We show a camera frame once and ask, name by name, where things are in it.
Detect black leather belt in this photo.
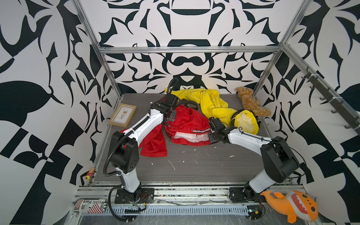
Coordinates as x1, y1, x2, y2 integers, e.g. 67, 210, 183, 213
176, 99, 199, 110

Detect red trousers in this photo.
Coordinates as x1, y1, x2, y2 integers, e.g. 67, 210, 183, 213
124, 105, 211, 157

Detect yellow trousers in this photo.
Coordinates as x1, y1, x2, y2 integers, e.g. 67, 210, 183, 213
171, 89, 259, 135

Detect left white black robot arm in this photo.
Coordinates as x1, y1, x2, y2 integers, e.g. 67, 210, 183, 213
103, 94, 179, 201

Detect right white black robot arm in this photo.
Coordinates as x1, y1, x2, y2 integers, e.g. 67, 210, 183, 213
209, 117, 300, 200

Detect brown teddy bear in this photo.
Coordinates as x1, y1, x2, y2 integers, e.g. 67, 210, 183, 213
236, 87, 272, 117

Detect wooden framed picture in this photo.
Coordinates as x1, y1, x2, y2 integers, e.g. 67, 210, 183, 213
109, 103, 137, 128

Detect small green circuit board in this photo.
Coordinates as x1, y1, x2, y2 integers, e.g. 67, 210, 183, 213
247, 206, 263, 220

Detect small red yellow toy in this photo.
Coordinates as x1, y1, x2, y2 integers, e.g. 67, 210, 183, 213
85, 168, 96, 181

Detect orange shark plush toy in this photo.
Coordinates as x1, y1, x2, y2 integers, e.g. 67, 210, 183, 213
261, 190, 319, 224

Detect red white printed box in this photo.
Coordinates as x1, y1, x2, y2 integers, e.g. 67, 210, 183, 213
74, 198, 107, 214

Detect left black corrugated cable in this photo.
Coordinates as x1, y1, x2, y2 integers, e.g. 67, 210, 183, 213
102, 78, 179, 222

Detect white cable duct strip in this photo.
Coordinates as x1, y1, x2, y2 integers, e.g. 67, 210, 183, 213
113, 205, 248, 216

